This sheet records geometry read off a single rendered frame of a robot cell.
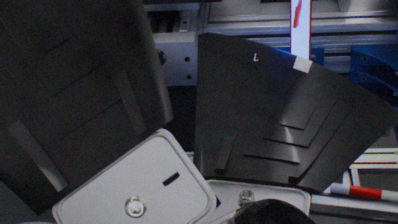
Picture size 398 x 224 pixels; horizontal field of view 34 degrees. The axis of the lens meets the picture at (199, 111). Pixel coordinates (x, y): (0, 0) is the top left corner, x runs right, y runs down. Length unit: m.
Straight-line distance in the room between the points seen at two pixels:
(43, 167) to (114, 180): 0.04
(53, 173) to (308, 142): 0.24
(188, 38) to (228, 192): 0.60
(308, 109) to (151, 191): 0.24
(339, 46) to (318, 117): 0.64
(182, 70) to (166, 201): 0.71
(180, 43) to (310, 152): 0.57
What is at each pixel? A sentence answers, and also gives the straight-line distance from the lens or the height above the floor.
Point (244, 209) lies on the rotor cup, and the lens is 0.38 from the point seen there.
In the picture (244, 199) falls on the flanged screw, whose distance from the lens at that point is 0.48.
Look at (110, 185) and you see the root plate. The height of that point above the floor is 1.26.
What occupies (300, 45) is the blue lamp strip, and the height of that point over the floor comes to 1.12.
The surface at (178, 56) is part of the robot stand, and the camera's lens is 1.09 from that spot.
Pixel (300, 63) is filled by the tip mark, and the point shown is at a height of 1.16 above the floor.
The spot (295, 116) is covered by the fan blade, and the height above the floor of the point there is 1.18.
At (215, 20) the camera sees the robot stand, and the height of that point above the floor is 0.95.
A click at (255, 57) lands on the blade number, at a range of 0.67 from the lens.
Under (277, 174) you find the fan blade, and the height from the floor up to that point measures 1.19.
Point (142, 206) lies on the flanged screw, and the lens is 0.40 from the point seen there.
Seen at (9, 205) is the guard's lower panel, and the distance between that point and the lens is 1.61.
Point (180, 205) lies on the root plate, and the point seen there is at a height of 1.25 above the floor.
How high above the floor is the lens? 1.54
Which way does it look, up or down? 37 degrees down
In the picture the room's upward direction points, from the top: 6 degrees counter-clockwise
